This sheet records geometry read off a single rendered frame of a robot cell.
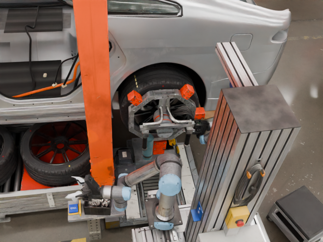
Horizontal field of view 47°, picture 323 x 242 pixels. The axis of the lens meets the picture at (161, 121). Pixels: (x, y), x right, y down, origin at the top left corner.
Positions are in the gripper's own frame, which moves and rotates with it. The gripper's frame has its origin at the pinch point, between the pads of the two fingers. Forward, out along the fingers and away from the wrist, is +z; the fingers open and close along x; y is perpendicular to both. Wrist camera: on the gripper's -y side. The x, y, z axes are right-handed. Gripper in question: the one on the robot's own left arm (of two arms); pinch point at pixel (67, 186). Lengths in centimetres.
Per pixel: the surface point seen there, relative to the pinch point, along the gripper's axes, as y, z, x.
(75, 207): 71, 9, 39
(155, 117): 22, -46, 95
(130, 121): 26, -26, 93
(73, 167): 64, 18, 73
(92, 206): 66, -4, 37
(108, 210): 66, -17, 35
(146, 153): 55, -41, 87
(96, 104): -26, -9, 43
